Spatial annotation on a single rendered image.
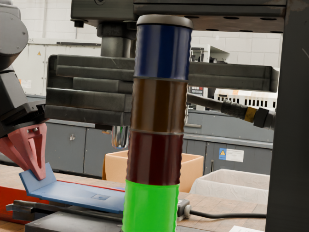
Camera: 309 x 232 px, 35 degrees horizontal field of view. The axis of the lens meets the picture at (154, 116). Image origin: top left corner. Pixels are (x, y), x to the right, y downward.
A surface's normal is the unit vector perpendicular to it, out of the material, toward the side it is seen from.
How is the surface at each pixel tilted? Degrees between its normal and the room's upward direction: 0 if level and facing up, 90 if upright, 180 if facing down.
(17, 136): 114
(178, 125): 104
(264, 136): 90
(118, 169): 88
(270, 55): 90
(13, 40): 69
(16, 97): 61
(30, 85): 90
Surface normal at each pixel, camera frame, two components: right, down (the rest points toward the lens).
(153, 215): 0.09, 0.30
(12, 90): 0.85, -0.40
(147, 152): -0.29, 0.27
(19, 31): 0.52, -0.27
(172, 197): 0.65, 0.33
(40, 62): -0.39, 0.02
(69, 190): 0.07, -0.99
